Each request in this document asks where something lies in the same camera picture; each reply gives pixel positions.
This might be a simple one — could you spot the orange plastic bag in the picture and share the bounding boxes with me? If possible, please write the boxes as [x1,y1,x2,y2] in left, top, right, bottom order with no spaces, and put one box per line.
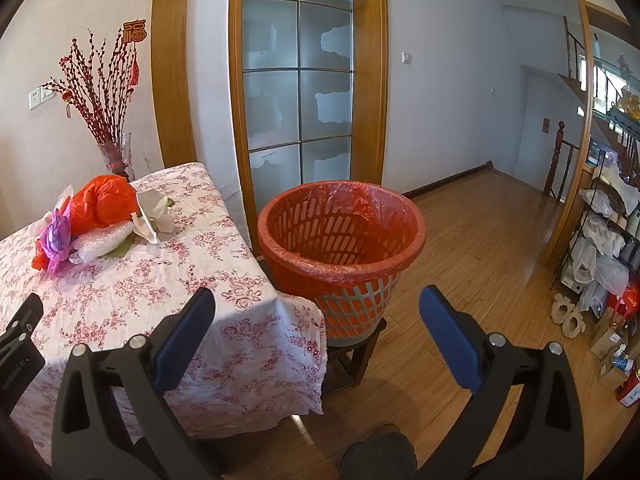
[67,175,138,233]

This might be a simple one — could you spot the red gift bag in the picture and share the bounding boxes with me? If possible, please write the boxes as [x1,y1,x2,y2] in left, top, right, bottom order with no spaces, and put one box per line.
[607,282,640,331]

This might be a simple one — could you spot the cardboard box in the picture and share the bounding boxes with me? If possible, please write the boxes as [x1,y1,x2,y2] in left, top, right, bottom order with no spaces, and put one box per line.
[597,345,640,391]
[590,310,628,361]

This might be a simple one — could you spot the wooden wall trim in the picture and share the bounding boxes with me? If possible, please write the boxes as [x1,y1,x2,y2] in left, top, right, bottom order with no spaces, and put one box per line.
[150,0,198,171]

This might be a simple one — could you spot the stair railing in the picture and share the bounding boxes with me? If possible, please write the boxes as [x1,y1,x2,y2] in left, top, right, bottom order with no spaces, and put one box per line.
[560,15,588,93]

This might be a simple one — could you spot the red berry branches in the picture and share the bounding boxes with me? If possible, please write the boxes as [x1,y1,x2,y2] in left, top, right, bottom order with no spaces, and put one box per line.
[40,29,138,146]

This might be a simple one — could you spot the black wire rack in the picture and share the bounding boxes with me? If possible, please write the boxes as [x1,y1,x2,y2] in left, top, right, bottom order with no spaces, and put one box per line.
[550,125,640,321]

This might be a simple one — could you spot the wooden partition frame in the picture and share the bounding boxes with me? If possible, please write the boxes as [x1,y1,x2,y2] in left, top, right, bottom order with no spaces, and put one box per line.
[542,0,640,271]

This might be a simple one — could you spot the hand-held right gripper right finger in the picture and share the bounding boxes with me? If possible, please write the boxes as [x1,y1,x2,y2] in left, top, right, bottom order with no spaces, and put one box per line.
[419,285,586,480]

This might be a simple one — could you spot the orange-lined grey plastic basket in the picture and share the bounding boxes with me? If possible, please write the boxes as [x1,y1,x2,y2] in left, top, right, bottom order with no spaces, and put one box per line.
[257,180,427,348]

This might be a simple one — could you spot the small white plastic bag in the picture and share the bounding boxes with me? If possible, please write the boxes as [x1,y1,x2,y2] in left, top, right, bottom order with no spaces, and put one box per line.
[580,187,613,218]

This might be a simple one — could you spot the red hanging character ornament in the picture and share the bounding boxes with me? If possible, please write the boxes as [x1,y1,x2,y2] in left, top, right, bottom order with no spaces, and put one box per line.
[122,19,148,86]

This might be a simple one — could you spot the floral tablecloth table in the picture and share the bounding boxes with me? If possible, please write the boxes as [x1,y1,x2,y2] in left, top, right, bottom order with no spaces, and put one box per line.
[0,162,328,466]

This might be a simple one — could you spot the person's dark trouser leg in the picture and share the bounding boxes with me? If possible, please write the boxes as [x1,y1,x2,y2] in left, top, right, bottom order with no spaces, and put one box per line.
[340,424,418,480]

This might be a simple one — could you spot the wooden newel post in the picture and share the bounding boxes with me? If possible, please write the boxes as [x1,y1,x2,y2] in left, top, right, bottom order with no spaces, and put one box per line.
[542,121,566,198]

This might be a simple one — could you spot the red and white box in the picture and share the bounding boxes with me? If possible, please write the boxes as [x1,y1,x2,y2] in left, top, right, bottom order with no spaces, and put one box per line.
[616,367,640,406]

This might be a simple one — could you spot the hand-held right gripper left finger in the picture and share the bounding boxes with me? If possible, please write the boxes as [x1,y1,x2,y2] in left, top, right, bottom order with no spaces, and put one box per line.
[51,287,226,480]

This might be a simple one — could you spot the frosted glass door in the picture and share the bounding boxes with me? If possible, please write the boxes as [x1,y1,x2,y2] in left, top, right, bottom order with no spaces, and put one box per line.
[241,0,353,216]

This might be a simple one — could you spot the clear plastic bag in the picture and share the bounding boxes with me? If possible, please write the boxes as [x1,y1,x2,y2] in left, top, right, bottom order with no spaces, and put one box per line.
[67,221,136,266]

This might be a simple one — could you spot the golden figurine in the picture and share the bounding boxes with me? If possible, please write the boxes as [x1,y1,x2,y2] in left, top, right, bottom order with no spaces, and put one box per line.
[607,92,640,121]

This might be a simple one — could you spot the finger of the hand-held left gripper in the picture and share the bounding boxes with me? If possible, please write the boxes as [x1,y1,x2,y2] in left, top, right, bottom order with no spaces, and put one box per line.
[0,292,45,361]

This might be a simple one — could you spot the dark wooden baseboard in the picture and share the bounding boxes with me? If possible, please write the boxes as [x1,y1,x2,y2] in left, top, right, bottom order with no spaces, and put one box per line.
[402,160,493,198]

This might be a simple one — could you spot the wooden door frame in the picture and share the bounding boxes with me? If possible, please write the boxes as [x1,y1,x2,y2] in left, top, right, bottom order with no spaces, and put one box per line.
[227,0,390,261]

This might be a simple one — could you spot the purple plastic bag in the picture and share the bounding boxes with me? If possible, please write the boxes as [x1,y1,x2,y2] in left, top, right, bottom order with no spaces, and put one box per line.
[34,207,76,273]

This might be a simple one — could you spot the large white plastic bag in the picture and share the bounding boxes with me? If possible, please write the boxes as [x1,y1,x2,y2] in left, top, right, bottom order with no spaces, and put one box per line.
[570,212,630,306]

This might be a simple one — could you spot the glass vase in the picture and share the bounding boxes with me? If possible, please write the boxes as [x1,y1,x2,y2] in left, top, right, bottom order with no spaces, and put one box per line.
[97,132,135,183]

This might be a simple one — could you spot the beige plush slipper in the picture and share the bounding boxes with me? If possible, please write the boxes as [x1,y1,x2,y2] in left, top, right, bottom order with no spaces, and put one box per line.
[551,292,571,326]
[561,305,587,338]

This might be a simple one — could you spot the dark wooden stool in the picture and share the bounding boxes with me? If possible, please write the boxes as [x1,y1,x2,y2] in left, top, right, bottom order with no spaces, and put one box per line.
[325,320,388,393]

